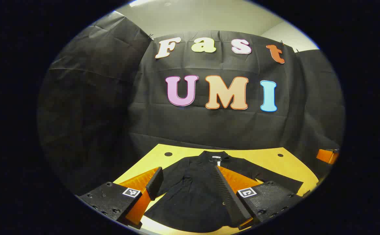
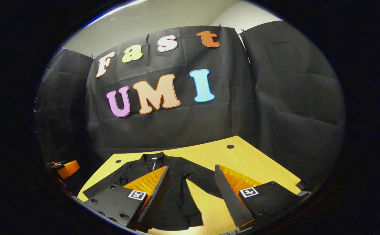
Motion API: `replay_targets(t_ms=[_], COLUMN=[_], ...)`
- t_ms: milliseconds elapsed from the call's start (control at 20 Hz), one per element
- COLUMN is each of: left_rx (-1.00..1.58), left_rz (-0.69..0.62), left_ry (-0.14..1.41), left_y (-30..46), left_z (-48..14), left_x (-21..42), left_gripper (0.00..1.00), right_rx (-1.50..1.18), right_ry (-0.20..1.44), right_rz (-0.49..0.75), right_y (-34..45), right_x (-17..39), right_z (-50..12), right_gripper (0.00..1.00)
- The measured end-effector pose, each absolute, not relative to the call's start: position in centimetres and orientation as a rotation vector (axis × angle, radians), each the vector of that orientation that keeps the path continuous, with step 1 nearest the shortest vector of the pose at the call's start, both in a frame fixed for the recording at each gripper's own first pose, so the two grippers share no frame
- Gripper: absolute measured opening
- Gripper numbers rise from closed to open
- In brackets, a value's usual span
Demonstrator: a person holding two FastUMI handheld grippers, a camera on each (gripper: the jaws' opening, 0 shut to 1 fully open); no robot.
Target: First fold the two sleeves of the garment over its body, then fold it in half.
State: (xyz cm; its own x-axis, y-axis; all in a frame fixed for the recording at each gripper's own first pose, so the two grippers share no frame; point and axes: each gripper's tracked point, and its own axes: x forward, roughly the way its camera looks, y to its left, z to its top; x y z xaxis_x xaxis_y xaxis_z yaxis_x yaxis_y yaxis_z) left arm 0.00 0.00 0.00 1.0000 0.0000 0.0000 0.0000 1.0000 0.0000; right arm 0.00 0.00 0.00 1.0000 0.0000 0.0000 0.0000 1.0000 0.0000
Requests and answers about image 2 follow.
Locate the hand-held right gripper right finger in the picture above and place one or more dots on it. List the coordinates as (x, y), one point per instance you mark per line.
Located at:
(227, 195)

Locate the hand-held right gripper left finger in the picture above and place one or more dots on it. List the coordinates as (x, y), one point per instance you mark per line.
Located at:
(155, 195)

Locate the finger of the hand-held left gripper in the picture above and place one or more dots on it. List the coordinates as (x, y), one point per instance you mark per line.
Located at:
(69, 169)

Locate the black jacket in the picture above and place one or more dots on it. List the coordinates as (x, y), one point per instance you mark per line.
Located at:
(177, 202)

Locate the black backdrop cloth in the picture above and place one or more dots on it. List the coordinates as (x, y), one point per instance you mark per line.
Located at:
(209, 124)

